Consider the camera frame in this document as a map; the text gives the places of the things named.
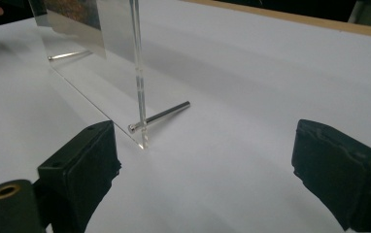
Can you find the photo card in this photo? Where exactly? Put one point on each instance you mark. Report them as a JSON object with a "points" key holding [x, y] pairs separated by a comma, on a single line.
{"points": [[73, 13]]}

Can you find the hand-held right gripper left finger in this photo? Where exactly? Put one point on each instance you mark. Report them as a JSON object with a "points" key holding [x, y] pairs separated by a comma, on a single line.
{"points": [[76, 168]]}

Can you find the clear acrylic photo frame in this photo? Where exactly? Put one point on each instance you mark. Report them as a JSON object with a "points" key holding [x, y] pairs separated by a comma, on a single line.
{"points": [[76, 64]]}

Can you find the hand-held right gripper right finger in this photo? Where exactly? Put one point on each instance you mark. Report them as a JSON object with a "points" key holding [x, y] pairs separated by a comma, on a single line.
{"points": [[345, 171]]}

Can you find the white board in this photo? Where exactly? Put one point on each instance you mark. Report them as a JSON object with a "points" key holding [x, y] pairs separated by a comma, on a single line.
{"points": [[238, 81]]}

